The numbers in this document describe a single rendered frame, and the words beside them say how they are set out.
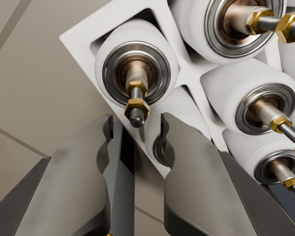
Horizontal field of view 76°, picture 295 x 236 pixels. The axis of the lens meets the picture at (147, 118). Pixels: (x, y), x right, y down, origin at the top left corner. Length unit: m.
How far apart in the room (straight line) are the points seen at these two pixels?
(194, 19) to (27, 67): 0.42
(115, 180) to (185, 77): 0.22
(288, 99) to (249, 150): 0.10
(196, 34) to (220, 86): 0.10
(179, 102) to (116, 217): 0.20
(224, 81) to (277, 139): 0.12
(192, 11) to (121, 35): 0.07
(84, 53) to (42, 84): 0.27
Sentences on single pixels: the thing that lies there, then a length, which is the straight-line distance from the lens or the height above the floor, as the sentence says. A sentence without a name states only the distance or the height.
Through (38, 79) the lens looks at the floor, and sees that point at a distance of 0.54.
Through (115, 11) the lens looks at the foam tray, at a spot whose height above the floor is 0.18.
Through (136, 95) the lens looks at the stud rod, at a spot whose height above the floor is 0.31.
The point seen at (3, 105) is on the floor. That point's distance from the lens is 0.62.
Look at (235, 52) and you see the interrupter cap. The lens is 0.23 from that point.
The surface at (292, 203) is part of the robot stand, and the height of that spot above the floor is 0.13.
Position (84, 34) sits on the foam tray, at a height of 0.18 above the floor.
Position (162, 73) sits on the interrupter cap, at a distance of 0.21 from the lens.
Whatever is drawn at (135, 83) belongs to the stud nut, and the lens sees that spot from 0.17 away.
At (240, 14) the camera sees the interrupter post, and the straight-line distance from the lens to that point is 0.21.
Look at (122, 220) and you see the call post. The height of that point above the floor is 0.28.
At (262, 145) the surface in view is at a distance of 0.34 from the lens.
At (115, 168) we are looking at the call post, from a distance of 0.39.
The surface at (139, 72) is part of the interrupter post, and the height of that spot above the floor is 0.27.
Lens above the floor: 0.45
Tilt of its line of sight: 58 degrees down
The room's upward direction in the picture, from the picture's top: 175 degrees clockwise
